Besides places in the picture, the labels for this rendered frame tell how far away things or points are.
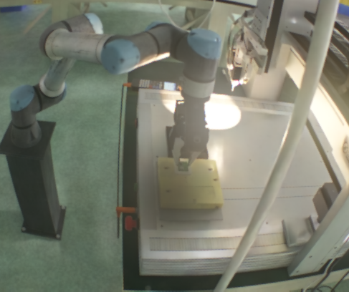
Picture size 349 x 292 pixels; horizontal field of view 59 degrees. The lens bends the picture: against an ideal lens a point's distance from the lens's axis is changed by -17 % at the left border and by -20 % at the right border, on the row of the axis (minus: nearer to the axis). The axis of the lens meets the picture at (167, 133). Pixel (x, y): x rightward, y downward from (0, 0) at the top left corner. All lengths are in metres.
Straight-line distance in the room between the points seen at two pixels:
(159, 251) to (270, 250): 0.29
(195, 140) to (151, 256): 0.29
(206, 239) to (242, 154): 0.36
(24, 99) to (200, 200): 0.79
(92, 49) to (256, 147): 0.63
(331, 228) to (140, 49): 0.61
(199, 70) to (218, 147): 0.40
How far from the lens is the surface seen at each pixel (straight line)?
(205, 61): 0.78
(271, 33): 1.05
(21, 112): 1.40
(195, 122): 0.84
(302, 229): 0.96
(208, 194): 0.94
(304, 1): 1.05
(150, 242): 0.86
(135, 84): 1.53
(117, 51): 0.73
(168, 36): 0.82
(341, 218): 0.84
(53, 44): 0.99
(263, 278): 0.99
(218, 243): 0.89
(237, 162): 1.11
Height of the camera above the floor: 1.56
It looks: 38 degrees down
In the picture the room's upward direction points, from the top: 9 degrees clockwise
